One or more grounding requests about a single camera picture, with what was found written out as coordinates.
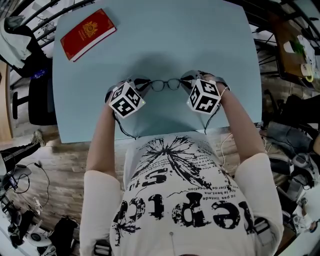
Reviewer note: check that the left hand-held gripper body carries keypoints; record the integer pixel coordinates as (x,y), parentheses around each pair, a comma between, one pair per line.
(125,100)

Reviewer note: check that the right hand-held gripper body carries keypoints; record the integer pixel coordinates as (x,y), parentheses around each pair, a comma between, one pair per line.
(203,97)

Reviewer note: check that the black-framed eyeglasses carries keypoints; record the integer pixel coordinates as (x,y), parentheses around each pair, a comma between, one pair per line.
(157,85)

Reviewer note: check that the person's right forearm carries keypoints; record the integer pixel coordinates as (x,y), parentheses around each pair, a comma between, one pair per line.
(240,125)

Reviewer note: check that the person's left forearm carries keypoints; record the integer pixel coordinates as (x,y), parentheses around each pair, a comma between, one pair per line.
(102,145)

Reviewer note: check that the red hardcover book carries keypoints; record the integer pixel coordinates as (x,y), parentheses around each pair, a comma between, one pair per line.
(87,35)

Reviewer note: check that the black office chair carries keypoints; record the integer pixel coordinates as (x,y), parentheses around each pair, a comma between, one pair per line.
(41,100)

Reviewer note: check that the brown wooden side table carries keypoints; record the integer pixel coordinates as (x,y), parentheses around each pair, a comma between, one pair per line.
(285,62)

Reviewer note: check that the person's white printed shirt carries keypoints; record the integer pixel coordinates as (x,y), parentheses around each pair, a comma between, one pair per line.
(182,200)

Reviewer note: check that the small plant in white pot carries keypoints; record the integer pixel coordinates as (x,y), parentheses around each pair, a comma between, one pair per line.
(296,47)

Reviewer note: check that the white yellow tape roll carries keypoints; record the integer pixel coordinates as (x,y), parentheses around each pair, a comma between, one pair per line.
(306,70)

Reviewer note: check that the white draped cloth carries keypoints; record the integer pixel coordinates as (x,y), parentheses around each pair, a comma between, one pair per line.
(15,42)

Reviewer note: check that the white power strip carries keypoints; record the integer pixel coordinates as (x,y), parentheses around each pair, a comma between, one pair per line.
(37,203)

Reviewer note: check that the small blue screen device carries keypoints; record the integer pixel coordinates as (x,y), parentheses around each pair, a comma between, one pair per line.
(12,182)

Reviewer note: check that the black bag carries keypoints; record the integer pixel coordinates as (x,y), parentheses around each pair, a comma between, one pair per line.
(63,232)

